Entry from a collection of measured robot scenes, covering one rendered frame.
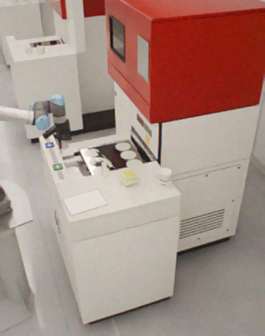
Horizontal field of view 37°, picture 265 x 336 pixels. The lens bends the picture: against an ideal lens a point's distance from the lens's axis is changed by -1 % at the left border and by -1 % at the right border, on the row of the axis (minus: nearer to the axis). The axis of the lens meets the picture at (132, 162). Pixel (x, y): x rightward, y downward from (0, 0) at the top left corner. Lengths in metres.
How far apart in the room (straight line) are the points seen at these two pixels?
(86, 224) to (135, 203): 0.28
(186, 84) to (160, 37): 0.33
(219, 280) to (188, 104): 1.36
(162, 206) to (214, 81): 0.77
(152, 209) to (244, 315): 1.11
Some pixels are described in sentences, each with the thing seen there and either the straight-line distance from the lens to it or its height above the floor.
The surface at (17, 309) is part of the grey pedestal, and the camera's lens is 2.94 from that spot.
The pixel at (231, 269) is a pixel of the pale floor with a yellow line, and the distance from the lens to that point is 3.14.
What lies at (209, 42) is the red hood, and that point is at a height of 1.66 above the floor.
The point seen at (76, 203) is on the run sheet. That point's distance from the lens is 2.13.
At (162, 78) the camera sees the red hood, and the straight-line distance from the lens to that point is 2.18.
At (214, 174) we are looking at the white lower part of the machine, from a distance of 2.73.
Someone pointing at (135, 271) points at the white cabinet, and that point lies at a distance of 2.47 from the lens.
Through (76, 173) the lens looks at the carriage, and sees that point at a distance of 2.49.
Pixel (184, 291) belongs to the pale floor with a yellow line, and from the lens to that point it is 2.95.
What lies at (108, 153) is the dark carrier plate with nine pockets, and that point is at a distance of 2.62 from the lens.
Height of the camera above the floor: 2.34
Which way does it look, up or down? 35 degrees down
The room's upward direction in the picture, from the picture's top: straight up
